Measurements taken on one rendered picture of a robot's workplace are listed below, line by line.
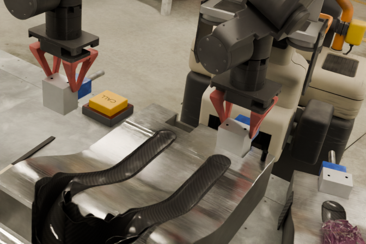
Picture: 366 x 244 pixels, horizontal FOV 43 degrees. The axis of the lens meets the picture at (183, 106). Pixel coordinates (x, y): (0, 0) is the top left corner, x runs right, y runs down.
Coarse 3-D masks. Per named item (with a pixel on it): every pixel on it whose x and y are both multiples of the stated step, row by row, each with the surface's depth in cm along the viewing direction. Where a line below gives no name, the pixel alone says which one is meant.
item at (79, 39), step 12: (48, 12) 73; (60, 12) 72; (72, 12) 73; (48, 24) 74; (60, 24) 73; (72, 24) 74; (36, 36) 76; (48, 36) 75; (60, 36) 74; (72, 36) 75; (84, 36) 77; (96, 36) 77; (72, 48) 73
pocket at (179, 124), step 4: (176, 116) 89; (168, 120) 87; (172, 120) 88; (176, 120) 89; (172, 124) 89; (176, 124) 89; (180, 124) 89; (184, 124) 89; (180, 128) 89; (184, 128) 89; (188, 128) 88; (192, 128) 88; (188, 132) 89
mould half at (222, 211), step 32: (128, 128) 83; (160, 128) 84; (32, 160) 65; (64, 160) 70; (96, 160) 74; (160, 160) 76; (192, 160) 77; (256, 160) 79; (0, 192) 60; (32, 192) 59; (96, 192) 62; (128, 192) 66; (160, 192) 70; (224, 192) 72; (256, 192) 78; (0, 224) 62; (160, 224) 59; (192, 224) 63; (224, 224) 67
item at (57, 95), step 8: (56, 72) 83; (96, 72) 89; (104, 72) 90; (48, 80) 80; (56, 80) 80; (64, 80) 81; (88, 80) 84; (48, 88) 80; (56, 88) 79; (64, 88) 78; (80, 88) 83; (88, 88) 85; (48, 96) 81; (56, 96) 80; (64, 96) 79; (72, 96) 81; (80, 96) 84; (48, 104) 82; (56, 104) 81; (64, 104) 80; (72, 104) 82; (64, 112) 81
